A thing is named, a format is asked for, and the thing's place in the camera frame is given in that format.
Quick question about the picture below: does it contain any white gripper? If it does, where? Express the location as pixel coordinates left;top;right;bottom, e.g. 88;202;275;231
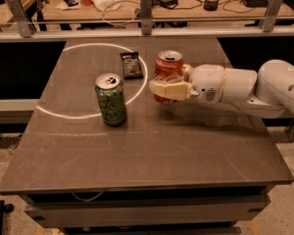
149;64;224;104

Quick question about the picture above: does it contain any red coke can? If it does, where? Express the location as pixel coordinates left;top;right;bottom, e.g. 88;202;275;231
153;49;184;106

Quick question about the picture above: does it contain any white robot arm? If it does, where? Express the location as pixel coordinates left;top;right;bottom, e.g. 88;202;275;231
149;60;294;118

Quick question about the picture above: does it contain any green soda can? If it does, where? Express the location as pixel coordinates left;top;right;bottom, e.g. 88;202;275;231
95;73;127;126

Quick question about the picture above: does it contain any black snack bar packet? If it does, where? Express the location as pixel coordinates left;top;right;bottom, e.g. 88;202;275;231
121;52;143;79

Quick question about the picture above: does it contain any black power adapter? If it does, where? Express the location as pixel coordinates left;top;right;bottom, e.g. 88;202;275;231
159;0;178;8

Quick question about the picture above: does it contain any black round container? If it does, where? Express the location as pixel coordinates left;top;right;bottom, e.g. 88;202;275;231
204;0;220;11

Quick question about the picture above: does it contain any white crumpled cloth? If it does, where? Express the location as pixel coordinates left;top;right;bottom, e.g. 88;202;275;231
91;0;121;11

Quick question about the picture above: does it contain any black floor stand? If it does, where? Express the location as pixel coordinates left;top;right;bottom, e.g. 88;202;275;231
0;200;14;235

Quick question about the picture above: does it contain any middle metal rail bracket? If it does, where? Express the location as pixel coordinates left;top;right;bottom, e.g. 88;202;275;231
140;0;152;35

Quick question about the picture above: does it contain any metal rail bracket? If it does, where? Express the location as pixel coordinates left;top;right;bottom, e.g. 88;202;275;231
140;0;152;35
6;0;34;38
259;0;283;32

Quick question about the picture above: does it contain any right metal rail bracket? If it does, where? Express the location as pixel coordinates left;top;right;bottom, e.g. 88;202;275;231
259;0;283;32

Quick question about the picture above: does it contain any white cable loop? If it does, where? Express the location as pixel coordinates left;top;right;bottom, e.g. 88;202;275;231
101;0;142;26

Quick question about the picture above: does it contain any left metal rail bracket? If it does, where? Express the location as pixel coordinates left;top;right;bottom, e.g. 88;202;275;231
6;0;34;38

